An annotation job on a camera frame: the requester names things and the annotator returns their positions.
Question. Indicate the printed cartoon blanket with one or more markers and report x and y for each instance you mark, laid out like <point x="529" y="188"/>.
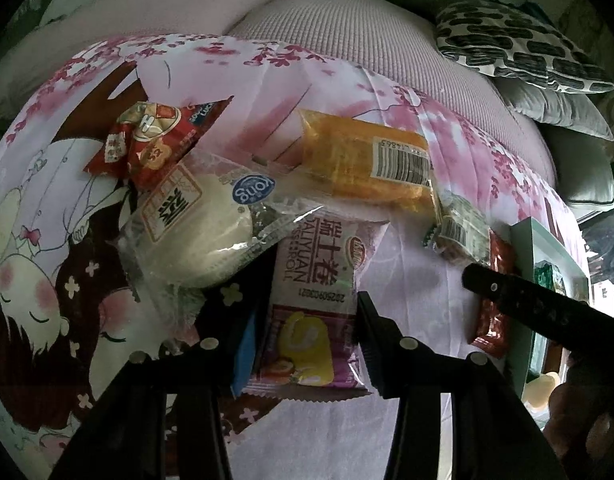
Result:
<point x="427" y="280"/>

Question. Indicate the cream jelly cup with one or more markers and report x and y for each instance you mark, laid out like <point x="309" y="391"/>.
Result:
<point x="539" y="392"/>

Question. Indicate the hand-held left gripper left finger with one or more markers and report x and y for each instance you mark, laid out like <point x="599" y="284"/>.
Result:
<point x="244" y="360"/>

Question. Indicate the small red snack packet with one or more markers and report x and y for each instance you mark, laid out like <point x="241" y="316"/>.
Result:
<point x="112" y="152"/>

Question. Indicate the dark green snack packet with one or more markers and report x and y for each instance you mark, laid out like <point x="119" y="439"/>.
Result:
<point x="544" y="277"/>

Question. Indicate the orange cake packet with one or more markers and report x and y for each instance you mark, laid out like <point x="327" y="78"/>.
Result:
<point x="357" y="160"/>

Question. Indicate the red cartoon snack packet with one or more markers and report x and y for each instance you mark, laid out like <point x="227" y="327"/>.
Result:
<point x="159" y="135"/>

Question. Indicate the grey pillow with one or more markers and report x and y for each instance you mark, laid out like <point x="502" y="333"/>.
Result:
<point x="557" y="105"/>

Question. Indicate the red patterned snack packet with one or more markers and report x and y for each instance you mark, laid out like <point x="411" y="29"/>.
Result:
<point x="492" y="325"/>

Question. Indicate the black and white patterned pillow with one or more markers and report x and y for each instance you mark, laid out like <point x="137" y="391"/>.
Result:
<point x="517" y="40"/>

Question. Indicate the pink ribbed sofa cover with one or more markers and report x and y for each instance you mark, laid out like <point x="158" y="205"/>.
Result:
<point x="362" y="25"/>

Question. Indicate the purple swiss roll packet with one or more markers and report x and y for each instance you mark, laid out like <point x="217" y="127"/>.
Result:
<point x="307" y="310"/>

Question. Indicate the white bun packet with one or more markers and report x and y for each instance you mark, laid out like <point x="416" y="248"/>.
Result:
<point x="197" y="230"/>

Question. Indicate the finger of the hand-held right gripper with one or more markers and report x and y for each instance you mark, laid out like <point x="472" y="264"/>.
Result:
<point x="537" y="305"/>

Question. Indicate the person's right hand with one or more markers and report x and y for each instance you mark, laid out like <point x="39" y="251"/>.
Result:
<point x="567" y="410"/>

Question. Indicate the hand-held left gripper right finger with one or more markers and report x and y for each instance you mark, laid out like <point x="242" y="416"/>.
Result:
<point x="372" y="345"/>

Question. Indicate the mint green tray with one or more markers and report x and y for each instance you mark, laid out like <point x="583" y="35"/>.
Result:
<point x="523" y="270"/>

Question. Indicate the green and white cracker packet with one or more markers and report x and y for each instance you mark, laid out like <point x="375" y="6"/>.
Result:
<point x="459" y="230"/>

